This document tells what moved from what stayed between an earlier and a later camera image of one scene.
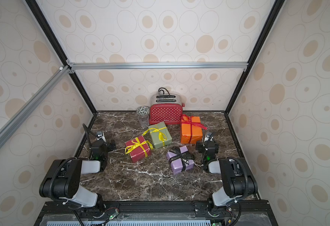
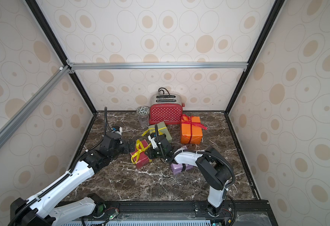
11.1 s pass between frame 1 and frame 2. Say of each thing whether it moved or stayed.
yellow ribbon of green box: stayed
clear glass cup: stayed
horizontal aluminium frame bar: stayed
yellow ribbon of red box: moved
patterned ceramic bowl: stayed
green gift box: stayed
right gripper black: moved
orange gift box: stayed
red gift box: moved
